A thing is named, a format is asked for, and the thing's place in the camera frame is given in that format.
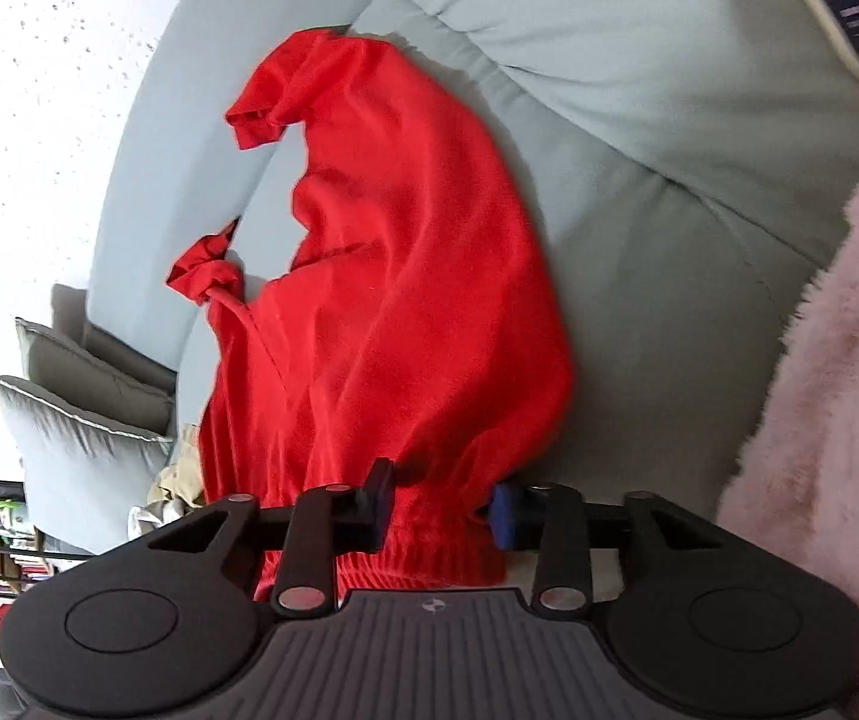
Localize red fleece pants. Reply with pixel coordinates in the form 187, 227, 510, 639
167, 29, 574, 590

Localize beige crumpled garment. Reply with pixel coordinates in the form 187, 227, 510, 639
127, 424, 205, 539

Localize light grey throw pillow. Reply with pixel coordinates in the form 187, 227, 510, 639
0, 376, 173, 554

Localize pink fluffy blanket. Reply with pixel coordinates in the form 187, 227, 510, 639
717, 185, 859, 718

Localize dark grey throw pillow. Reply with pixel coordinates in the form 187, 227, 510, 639
14, 317, 173, 434

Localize grey fabric sofa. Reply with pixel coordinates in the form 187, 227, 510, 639
85, 0, 859, 515

